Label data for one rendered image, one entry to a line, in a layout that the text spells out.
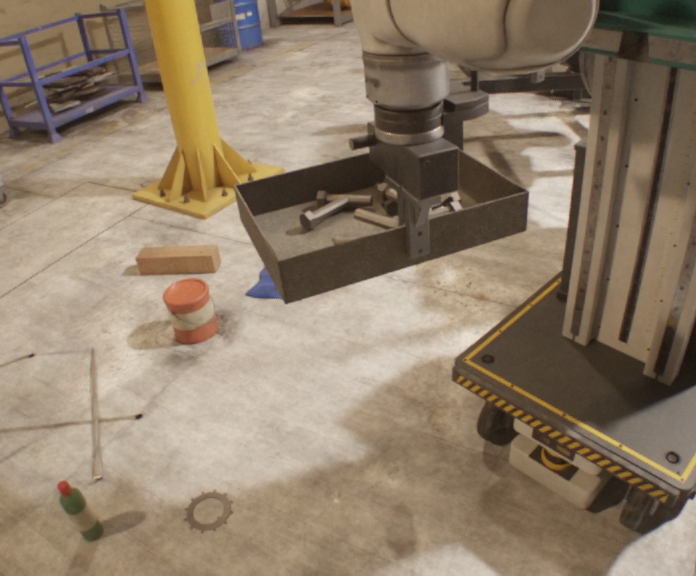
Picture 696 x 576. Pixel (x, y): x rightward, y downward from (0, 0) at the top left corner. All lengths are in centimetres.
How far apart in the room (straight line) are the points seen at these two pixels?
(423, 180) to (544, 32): 24
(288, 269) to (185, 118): 287
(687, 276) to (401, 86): 105
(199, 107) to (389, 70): 293
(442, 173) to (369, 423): 140
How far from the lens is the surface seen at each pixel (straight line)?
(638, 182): 150
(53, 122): 562
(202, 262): 278
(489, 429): 177
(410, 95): 59
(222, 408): 208
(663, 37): 113
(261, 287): 254
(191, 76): 343
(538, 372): 164
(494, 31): 40
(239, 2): 784
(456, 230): 73
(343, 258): 67
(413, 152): 59
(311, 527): 171
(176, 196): 360
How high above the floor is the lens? 143
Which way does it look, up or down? 33 degrees down
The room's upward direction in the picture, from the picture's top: 6 degrees counter-clockwise
